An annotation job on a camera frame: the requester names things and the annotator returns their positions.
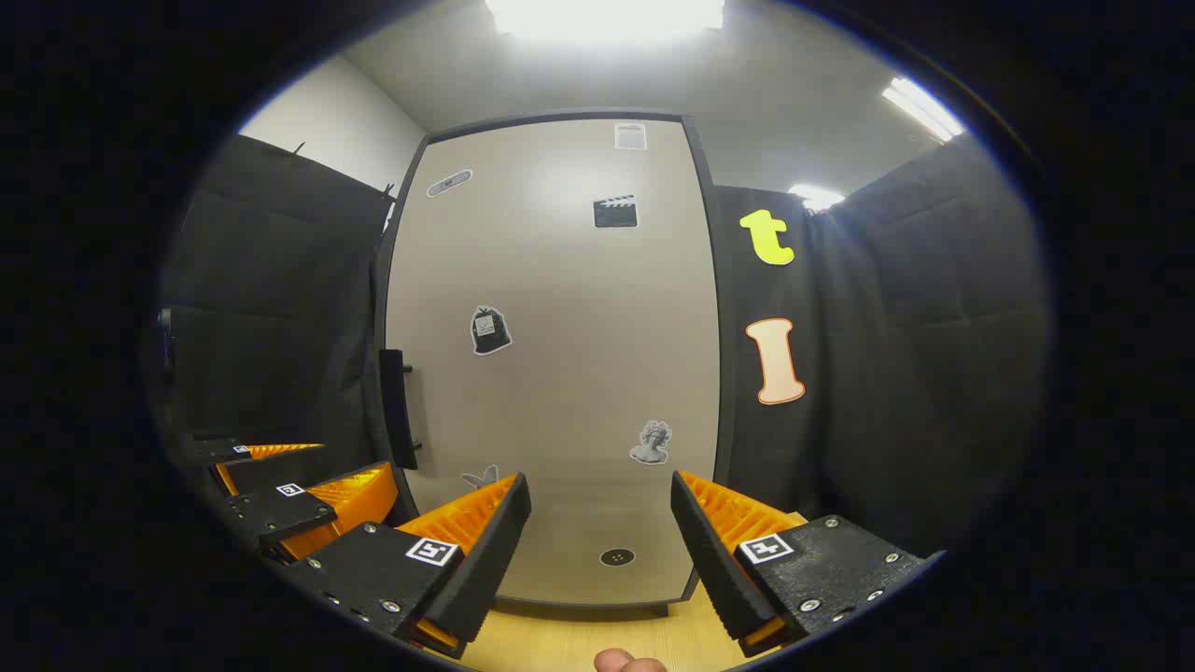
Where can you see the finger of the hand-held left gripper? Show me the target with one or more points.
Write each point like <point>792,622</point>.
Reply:
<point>271,469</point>
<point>280,513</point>

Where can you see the ceiling light panel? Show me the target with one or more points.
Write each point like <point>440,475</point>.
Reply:
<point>922,107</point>
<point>607,17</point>
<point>816,196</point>

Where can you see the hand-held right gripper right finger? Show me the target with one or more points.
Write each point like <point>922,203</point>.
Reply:
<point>714,560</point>

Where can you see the black backdrop cloth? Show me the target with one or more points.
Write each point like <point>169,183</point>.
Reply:
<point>915,355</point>

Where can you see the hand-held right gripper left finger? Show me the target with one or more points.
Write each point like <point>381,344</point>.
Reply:
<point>485,560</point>

